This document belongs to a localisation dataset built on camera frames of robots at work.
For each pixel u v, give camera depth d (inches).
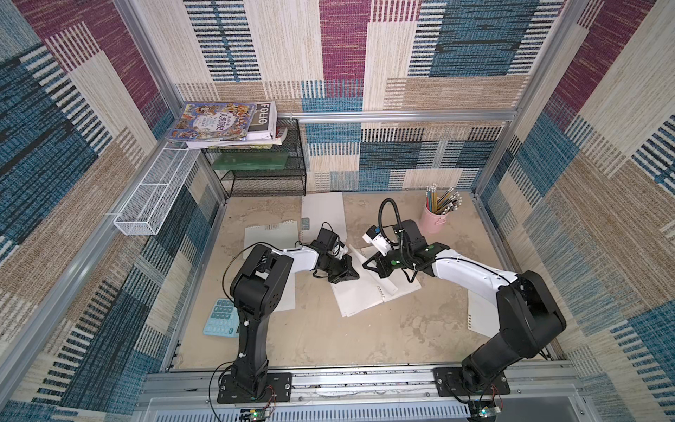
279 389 28.9
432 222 40.2
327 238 32.7
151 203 28.7
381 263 29.7
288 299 35.2
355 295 35.7
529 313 17.8
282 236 43.3
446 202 38.0
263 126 31.9
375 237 30.6
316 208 46.4
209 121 32.0
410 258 26.9
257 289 21.0
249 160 39.4
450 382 28.8
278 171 45.4
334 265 33.5
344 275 34.4
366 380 30.0
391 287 31.3
